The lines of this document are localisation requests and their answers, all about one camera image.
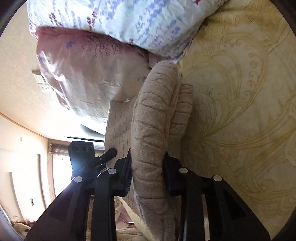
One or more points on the yellow orange patterned bedsheet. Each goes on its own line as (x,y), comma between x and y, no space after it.
(241,64)

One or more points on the beige cable-knit sweater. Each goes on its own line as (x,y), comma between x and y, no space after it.
(147,127)

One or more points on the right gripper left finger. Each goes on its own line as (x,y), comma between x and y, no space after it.
(86,203)

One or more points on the pink floral pillow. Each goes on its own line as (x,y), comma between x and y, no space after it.
(88,71)

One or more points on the white wall switch panel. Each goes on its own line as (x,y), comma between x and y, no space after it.
(41,81)

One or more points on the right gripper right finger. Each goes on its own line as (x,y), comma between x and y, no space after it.
(210,208)

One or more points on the white purple floral pillow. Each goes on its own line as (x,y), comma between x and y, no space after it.
(162,27)

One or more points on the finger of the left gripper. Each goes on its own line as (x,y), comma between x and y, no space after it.
(107,156)

